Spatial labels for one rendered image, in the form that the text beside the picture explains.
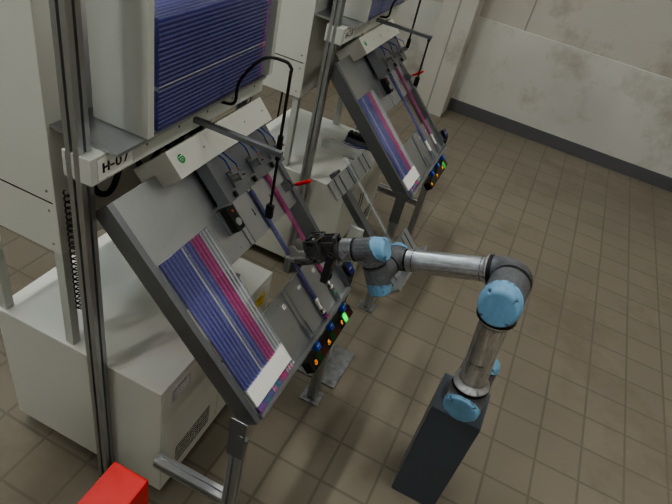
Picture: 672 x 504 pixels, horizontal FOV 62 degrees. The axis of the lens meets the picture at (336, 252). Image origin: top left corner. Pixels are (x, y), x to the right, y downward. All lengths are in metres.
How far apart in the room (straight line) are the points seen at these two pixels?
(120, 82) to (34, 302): 0.96
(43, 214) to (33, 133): 0.24
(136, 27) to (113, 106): 0.22
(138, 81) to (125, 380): 0.93
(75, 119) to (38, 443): 1.50
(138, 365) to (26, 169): 0.68
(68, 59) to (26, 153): 0.37
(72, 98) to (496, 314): 1.15
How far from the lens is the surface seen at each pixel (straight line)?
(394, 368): 2.87
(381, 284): 1.73
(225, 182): 1.66
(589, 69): 5.62
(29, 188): 1.64
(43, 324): 2.05
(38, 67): 1.42
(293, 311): 1.83
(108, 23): 1.39
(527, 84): 5.69
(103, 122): 1.50
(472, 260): 1.74
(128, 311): 2.06
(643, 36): 5.58
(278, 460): 2.44
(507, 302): 1.56
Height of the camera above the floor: 2.08
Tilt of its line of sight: 37 degrees down
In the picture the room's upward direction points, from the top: 14 degrees clockwise
